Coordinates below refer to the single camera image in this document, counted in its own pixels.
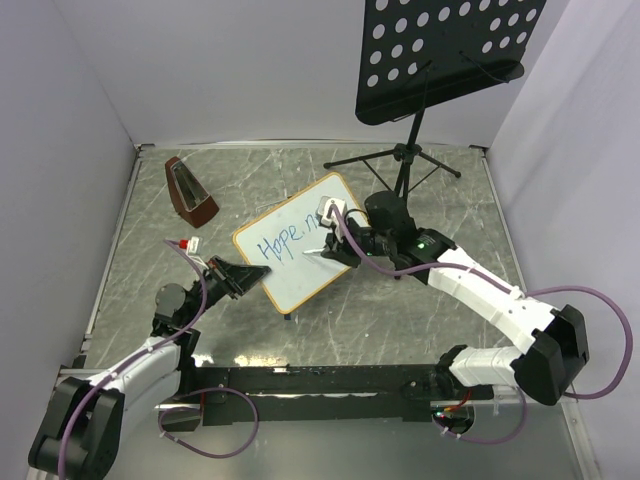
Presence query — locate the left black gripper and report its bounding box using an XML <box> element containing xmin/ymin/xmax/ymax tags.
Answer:
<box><xmin>183</xmin><ymin>255</ymin><xmax>270</xmax><ymax>325</ymax></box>

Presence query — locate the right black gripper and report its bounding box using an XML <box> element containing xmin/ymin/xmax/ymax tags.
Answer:
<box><xmin>321</xmin><ymin>216</ymin><xmax>394</xmax><ymax>269</ymax></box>

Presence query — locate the yellow framed whiteboard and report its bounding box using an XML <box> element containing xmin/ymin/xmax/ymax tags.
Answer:
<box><xmin>232</xmin><ymin>172</ymin><xmax>360</xmax><ymax>314</ymax></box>

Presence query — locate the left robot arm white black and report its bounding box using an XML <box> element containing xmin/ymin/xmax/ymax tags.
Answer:
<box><xmin>28</xmin><ymin>256</ymin><xmax>271</xmax><ymax>479</ymax></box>

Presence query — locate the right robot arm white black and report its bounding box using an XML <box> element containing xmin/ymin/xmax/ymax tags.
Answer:
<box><xmin>316</xmin><ymin>191</ymin><xmax>589</xmax><ymax>406</ymax></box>

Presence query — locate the brown wooden metronome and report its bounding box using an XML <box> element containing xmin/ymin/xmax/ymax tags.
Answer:
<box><xmin>165</xmin><ymin>156</ymin><xmax>220</xmax><ymax>228</ymax></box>

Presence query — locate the black music stand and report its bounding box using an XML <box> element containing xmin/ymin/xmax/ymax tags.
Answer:
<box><xmin>355</xmin><ymin>1</ymin><xmax>545</xmax><ymax>204</ymax></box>

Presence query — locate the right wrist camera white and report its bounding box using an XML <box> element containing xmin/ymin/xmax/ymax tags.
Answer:
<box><xmin>316</xmin><ymin>196</ymin><xmax>347</xmax><ymax>242</ymax></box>

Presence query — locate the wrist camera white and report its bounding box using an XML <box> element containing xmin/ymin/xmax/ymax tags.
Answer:
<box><xmin>316</xmin><ymin>196</ymin><xmax>347</xmax><ymax>242</ymax></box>
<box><xmin>178</xmin><ymin>236</ymin><xmax>202</xmax><ymax>256</ymax></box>

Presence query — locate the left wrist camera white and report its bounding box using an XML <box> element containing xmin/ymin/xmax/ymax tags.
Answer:
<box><xmin>178</xmin><ymin>236</ymin><xmax>202</xmax><ymax>256</ymax></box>

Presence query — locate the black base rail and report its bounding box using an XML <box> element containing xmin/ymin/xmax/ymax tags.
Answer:
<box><xmin>172</xmin><ymin>364</ymin><xmax>494</xmax><ymax>426</ymax></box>

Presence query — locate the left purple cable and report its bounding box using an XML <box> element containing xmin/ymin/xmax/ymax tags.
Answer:
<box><xmin>57</xmin><ymin>238</ymin><xmax>261</xmax><ymax>479</ymax></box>

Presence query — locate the aluminium extrusion frame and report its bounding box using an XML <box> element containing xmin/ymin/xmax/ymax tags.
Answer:
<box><xmin>26</xmin><ymin>144</ymin><xmax>146</xmax><ymax>480</ymax></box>

